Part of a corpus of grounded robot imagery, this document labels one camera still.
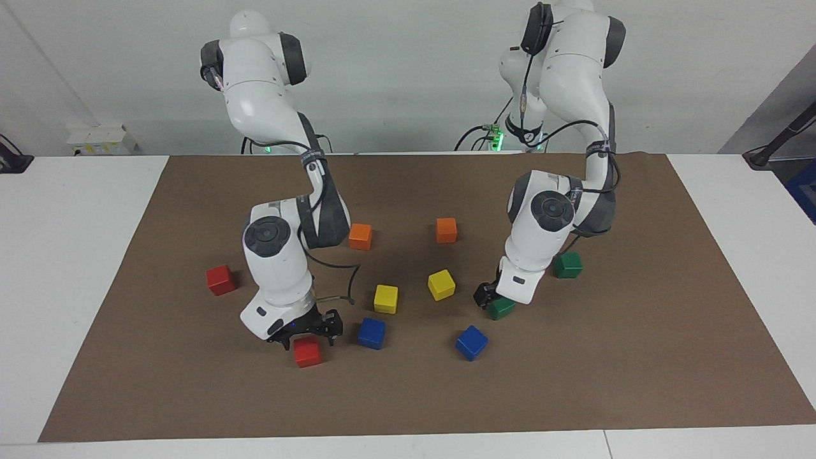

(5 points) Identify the green wooden cube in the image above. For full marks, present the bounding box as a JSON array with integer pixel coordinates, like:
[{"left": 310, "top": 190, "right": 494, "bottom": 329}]
[
  {"left": 486, "top": 296, "right": 516, "bottom": 321},
  {"left": 552, "top": 251, "right": 583, "bottom": 279}
]

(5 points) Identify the red wooden cube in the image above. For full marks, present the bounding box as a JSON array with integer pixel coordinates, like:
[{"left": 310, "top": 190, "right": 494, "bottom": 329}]
[
  {"left": 293, "top": 336, "right": 324, "bottom": 368},
  {"left": 205, "top": 265, "right": 237, "bottom": 296}
]

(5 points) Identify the blue wooden cube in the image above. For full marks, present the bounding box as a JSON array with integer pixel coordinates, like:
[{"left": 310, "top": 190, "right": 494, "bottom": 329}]
[
  {"left": 455, "top": 325, "right": 489, "bottom": 362},
  {"left": 357, "top": 317, "right": 387, "bottom": 351}
]

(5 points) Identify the yellow wooden cube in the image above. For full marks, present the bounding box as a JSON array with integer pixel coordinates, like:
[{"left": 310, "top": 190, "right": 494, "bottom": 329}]
[
  {"left": 428, "top": 269, "right": 456, "bottom": 302},
  {"left": 374, "top": 284, "right": 399, "bottom": 315}
]

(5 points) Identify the brown table mat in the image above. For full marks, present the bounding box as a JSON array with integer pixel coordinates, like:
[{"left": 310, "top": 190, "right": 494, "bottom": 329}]
[{"left": 37, "top": 152, "right": 816, "bottom": 443}]

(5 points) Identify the white cardboard box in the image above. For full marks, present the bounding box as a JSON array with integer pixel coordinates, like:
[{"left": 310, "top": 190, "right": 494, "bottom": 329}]
[{"left": 66, "top": 124, "right": 138, "bottom": 156}]

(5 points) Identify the black stand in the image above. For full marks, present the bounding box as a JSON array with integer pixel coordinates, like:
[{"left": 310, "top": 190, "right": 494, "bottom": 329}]
[{"left": 743, "top": 102, "right": 816, "bottom": 170}]

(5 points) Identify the blue crate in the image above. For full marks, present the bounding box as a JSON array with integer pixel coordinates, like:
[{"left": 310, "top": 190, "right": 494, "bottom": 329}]
[{"left": 785, "top": 158, "right": 816, "bottom": 225}]

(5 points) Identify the black desk object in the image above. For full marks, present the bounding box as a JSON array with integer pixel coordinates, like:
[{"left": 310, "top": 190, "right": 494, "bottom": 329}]
[{"left": 0, "top": 134, "right": 34, "bottom": 174}]

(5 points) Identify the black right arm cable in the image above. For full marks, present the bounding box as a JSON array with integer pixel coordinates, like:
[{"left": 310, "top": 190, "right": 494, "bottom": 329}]
[{"left": 203, "top": 61, "right": 363, "bottom": 304}]

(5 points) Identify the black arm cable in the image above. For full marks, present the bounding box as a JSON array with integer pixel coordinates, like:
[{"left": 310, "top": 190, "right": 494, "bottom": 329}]
[
  {"left": 203, "top": 61, "right": 363, "bottom": 304},
  {"left": 519, "top": 3, "right": 623, "bottom": 256}
]

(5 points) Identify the black base cable bundle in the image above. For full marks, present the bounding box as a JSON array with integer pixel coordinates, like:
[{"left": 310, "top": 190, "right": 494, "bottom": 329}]
[{"left": 454, "top": 96, "right": 514, "bottom": 152}]

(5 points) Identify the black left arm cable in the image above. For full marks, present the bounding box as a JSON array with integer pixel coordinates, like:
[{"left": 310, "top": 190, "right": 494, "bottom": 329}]
[{"left": 519, "top": 3, "right": 623, "bottom": 256}]

